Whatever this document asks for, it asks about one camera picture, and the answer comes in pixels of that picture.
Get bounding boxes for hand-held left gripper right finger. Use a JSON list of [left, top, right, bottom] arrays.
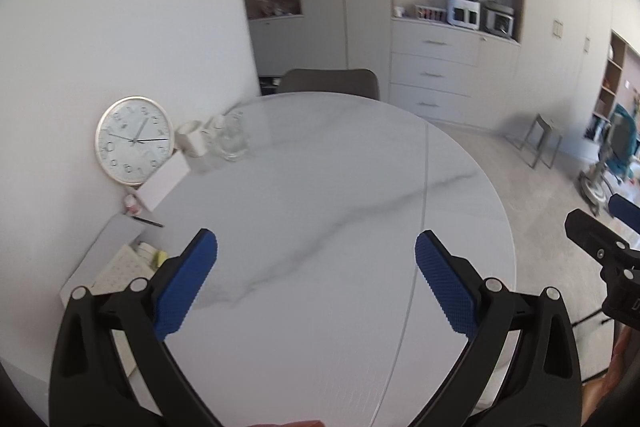
[[415, 229, 585, 427]]

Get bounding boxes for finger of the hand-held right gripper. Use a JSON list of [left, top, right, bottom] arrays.
[[565, 208, 640, 268], [607, 194, 640, 235]]

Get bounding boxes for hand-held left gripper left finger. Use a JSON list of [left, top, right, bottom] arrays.
[[48, 228, 223, 427]]

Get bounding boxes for person's right forearm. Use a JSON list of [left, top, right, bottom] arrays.
[[582, 322, 640, 427]]

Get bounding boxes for open cream notebook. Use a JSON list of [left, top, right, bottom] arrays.
[[92, 244, 161, 295]]

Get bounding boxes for teal high chair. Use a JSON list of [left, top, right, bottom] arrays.
[[579, 103, 640, 218]]

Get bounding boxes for white paper sheet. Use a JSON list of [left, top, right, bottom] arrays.
[[59, 213, 146, 308]]

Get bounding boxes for white card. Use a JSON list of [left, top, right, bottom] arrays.
[[135, 152, 191, 211]]

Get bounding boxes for grey stool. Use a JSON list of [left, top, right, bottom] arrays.
[[520, 113, 563, 169]]

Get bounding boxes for open wooden bookshelf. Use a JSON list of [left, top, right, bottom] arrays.
[[592, 29, 640, 142]]

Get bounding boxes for white mug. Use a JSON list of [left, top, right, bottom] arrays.
[[175, 120, 211, 158]]

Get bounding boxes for clear glass pitcher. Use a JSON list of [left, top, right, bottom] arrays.
[[207, 112, 251, 162]]

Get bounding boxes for white cabinet drawer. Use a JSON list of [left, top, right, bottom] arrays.
[[389, 83, 473, 125], [390, 52, 476, 98], [391, 18, 481, 68]]

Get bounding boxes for white wardrobe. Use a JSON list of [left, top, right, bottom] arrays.
[[515, 0, 631, 158]]

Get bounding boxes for silver toaster oven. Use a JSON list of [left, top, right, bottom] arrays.
[[481, 2, 516, 38]]

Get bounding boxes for grey dining chair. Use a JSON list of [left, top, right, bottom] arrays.
[[280, 68, 381, 102]]

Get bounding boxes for white kitchen appliance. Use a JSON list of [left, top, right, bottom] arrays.
[[446, 0, 482, 29]]

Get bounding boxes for small ornaments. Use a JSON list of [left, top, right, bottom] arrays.
[[257, 0, 296, 18]]

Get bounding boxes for tall white cabinet with niche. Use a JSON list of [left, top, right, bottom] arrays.
[[232, 0, 393, 98]]

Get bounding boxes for round white wall clock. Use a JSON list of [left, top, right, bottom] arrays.
[[95, 96, 176, 186]]

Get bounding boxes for white wire basket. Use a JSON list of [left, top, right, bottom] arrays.
[[414, 4, 447, 22]]

